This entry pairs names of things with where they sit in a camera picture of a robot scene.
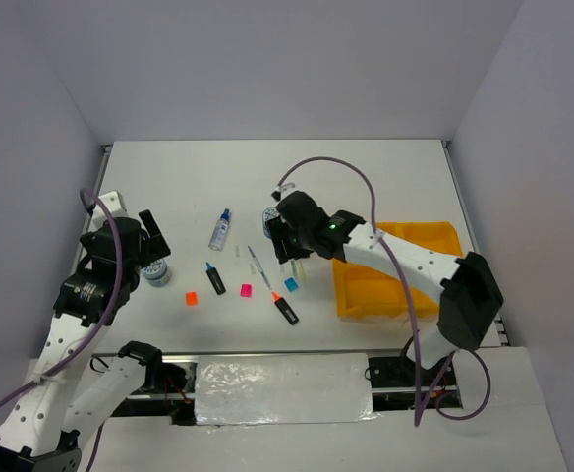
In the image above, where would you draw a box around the blue highlighter marker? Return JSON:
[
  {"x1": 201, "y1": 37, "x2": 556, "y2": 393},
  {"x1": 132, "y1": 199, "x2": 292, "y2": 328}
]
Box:
[{"x1": 205, "y1": 262, "x2": 226, "y2": 295}]

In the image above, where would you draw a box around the pink highlighter cap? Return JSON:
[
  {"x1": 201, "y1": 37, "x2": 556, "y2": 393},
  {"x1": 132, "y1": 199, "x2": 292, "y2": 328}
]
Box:
[{"x1": 240, "y1": 283, "x2": 253, "y2": 298}]

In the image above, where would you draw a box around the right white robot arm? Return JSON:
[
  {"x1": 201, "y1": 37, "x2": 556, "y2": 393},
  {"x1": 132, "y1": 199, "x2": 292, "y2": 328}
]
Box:
[{"x1": 265, "y1": 191, "x2": 504, "y2": 384}]

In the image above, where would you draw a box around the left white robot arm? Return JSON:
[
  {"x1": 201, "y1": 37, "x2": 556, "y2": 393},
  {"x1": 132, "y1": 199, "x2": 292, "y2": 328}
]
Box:
[{"x1": 0, "y1": 189, "x2": 171, "y2": 471}]

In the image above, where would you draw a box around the blue lidded round jar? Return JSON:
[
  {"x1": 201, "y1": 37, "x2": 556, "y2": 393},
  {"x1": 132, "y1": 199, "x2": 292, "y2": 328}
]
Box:
[{"x1": 261, "y1": 206, "x2": 280, "y2": 239}]

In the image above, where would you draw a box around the yellow gel pen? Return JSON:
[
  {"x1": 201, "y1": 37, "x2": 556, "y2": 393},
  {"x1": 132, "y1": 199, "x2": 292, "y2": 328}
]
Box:
[{"x1": 291, "y1": 260, "x2": 306, "y2": 284}]

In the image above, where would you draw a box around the clear blue spray bottle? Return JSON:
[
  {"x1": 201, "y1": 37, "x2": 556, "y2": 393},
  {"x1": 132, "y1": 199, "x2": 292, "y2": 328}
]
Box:
[{"x1": 208, "y1": 208, "x2": 231, "y2": 251}]

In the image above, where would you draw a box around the orange highlighter cap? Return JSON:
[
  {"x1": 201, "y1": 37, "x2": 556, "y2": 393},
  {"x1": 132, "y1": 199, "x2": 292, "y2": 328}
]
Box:
[{"x1": 185, "y1": 292, "x2": 199, "y2": 306}]

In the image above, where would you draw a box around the clear blue gel pen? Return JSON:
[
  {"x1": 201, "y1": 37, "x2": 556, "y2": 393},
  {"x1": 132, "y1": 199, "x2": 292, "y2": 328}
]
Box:
[{"x1": 247, "y1": 246, "x2": 273, "y2": 292}]

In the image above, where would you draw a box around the orange highlighter marker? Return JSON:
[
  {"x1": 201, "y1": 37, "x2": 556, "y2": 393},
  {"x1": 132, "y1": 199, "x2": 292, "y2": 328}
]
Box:
[{"x1": 271, "y1": 291, "x2": 299, "y2": 325}]

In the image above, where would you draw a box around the yellow divided storage tray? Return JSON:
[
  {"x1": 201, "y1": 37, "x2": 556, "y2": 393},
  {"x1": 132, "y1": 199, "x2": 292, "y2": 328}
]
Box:
[{"x1": 332, "y1": 221, "x2": 463, "y2": 323}]

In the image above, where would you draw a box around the silver foil covered plate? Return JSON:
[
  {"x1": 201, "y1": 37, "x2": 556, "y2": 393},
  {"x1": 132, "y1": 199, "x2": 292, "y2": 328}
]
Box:
[{"x1": 195, "y1": 353, "x2": 377, "y2": 426}]

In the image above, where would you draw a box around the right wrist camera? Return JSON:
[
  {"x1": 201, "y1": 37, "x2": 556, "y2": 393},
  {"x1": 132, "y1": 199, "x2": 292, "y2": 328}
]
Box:
[{"x1": 271, "y1": 182, "x2": 296, "y2": 202}]

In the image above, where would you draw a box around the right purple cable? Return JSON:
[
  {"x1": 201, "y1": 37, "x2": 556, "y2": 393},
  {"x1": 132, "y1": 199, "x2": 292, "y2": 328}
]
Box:
[{"x1": 276, "y1": 156, "x2": 492, "y2": 428}]

